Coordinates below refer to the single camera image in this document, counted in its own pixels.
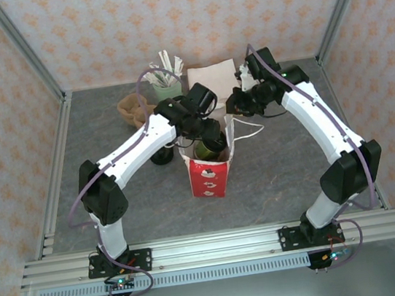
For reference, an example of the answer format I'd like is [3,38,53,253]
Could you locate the green paper coffee cup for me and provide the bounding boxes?
[192,137,215,163]

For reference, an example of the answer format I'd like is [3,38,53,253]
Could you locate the brown pulp cup carrier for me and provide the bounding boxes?
[212,149,232,164]

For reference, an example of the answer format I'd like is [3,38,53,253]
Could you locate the red paper bag white handles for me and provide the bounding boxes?
[173,109,275,204]

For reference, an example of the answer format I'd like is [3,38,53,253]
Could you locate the green straw holder cup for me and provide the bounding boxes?
[152,74,184,101]

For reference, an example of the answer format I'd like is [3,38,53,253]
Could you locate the white napkin stack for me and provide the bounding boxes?
[185,58,243,111]

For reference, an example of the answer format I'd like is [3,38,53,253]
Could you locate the white wrapped straw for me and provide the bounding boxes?
[141,69,164,90]
[157,50,174,85]
[147,61,167,88]
[171,55,187,78]

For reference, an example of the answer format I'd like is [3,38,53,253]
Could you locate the stack of pulp cup carriers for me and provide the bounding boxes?
[115,90,160,130]

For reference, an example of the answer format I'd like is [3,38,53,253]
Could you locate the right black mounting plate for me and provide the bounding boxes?
[277,219,346,253]

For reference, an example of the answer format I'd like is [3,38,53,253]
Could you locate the black mounting plate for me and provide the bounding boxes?
[277,219,346,253]
[85,247,155,280]

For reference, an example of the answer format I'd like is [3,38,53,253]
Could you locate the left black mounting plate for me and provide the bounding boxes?
[85,247,155,280]

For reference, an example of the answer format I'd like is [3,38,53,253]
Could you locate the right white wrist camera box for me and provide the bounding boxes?
[232,61,257,95]

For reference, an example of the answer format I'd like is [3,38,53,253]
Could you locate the right aluminium side rail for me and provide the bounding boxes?
[316,50,391,217]

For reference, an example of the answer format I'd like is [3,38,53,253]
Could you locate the aluminium side rail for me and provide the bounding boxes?
[13,91,95,260]
[316,50,391,217]

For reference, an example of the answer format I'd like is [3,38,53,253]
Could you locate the right aluminium frame post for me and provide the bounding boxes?
[308,0,390,66]

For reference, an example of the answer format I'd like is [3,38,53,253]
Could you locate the aluminium frame post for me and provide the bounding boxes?
[308,0,390,66]
[0,0,69,110]

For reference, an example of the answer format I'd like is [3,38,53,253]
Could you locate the left aluminium side rail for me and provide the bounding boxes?
[13,91,95,260]

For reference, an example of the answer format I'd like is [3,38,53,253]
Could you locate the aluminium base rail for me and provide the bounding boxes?
[16,206,395,292]

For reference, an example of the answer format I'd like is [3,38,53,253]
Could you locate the grey slotted cable duct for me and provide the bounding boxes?
[35,252,313,296]

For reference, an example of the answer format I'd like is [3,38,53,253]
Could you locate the left aluminium frame post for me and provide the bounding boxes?
[0,0,69,110]

